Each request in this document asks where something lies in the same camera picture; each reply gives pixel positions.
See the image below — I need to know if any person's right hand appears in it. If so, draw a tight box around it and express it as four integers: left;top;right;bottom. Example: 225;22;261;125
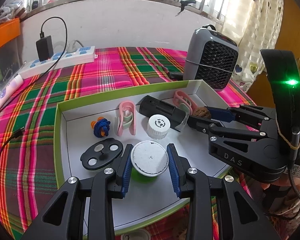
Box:
258;177;300;221

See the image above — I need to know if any pink clip with white insert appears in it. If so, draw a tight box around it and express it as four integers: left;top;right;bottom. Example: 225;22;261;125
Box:
116;100;136;137

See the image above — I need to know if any green and white cardboard tray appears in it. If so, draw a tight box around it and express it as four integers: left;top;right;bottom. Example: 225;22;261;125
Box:
53;80;241;235

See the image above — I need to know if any blue orange cord bundle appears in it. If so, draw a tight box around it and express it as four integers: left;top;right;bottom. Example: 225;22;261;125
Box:
90;116;111;139

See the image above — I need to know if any black power adapter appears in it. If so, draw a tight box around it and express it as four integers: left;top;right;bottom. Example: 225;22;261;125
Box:
36;35;54;62

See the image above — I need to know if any black charging cable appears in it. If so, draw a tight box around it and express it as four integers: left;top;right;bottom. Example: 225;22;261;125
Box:
0;16;68;210

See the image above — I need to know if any black hook on windowsill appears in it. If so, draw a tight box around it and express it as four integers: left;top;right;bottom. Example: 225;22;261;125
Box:
176;0;196;16

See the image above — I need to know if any white blue power strip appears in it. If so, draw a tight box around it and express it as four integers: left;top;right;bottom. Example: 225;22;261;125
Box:
18;46;98;79

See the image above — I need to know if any heart patterned curtain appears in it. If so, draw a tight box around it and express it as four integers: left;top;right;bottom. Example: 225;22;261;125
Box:
222;0;284;92

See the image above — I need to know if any white ribbed cap bottle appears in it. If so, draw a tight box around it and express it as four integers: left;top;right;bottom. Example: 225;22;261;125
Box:
147;114;171;139

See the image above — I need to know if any dark brown walnut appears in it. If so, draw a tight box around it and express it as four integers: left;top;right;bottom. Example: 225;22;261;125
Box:
192;107;211;119

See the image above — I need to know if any orange lid storage bin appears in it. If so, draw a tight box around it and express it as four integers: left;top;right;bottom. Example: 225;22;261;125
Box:
0;18;21;87

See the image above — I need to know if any white purple tube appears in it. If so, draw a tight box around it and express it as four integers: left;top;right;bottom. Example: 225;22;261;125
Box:
0;74;24;109

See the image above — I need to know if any white disc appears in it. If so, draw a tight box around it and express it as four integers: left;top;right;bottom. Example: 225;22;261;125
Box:
130;140;169;183

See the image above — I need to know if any black cylindrical electric device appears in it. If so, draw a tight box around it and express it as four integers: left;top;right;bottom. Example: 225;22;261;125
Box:
139;95;189;132

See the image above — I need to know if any grey black fan heater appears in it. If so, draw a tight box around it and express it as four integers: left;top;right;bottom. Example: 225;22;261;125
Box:
183;24;239;90

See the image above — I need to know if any black disc spinning top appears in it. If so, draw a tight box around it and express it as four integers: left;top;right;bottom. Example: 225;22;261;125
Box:
80;138;123;171

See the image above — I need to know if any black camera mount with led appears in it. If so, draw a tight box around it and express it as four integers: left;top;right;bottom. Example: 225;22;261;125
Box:
261;49;300;178

